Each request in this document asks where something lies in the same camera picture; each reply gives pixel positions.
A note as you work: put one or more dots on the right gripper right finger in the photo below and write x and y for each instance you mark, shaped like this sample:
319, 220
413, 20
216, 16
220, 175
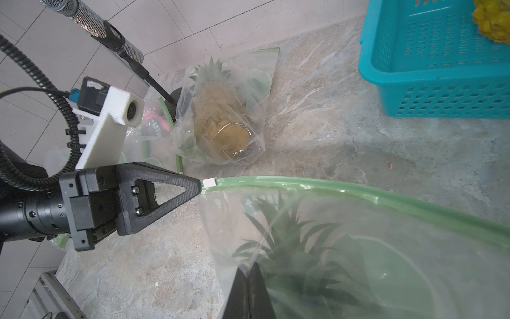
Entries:
259, 303

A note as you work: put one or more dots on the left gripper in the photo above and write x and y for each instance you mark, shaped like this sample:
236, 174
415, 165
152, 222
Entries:
90, 198

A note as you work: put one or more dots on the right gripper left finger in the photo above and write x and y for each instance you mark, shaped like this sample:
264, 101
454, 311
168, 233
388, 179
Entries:
237, 305

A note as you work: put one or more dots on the green pineapple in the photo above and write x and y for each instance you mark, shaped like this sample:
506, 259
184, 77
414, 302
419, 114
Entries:
220, 115
301, 280

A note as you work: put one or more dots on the zip-top bag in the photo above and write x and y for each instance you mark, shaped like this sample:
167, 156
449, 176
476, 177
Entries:
415, 259
149, 142
252, 74

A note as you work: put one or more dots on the yellow pineapple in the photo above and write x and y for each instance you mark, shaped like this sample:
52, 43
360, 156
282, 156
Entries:
492, 19

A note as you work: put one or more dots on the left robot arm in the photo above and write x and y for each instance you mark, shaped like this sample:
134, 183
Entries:
32, 208

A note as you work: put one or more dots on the pink toy microphone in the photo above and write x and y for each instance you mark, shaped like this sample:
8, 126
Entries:
155, 123

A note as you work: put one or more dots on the black microphone stand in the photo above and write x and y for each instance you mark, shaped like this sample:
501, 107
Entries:
139, 75

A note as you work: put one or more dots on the teal plastic basket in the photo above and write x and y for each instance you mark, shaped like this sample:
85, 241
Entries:
428, 60

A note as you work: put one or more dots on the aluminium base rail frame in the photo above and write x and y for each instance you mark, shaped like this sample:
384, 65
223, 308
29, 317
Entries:
49, 299

